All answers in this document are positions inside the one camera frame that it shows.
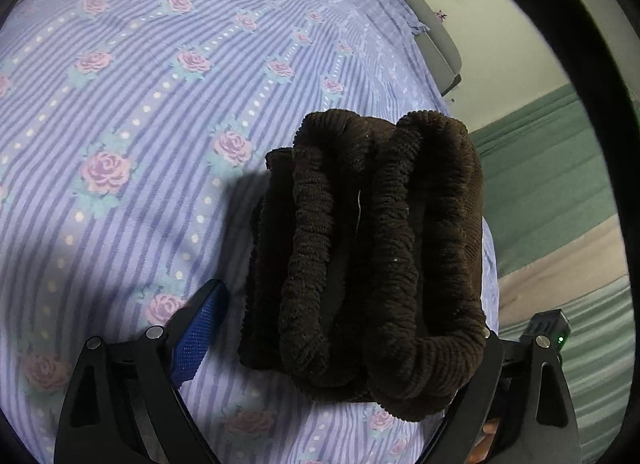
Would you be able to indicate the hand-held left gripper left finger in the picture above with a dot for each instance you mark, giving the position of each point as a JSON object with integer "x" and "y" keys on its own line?
{"x": 200, "y": 334}

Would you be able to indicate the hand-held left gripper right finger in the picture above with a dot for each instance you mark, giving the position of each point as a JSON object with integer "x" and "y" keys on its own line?
{"x": 492, "y": 359}

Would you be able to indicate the dark brown fleece pants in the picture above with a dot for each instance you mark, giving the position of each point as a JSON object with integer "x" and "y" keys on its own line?
{"x": 380, "y": 254}

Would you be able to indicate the person's left hand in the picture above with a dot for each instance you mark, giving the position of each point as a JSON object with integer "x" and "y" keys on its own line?
{"x": 490, "y": 439}

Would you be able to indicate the green curtain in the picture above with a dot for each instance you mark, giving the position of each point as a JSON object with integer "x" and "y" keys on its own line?
{"x": 545, "y": 169}

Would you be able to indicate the purple floral striped duvet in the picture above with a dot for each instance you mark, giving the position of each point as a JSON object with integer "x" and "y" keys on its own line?
{"x": 150, "y": 94}

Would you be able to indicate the grey upholstered headboard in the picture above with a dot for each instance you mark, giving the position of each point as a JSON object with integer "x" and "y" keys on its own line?
{"x": 440, "y": 47}

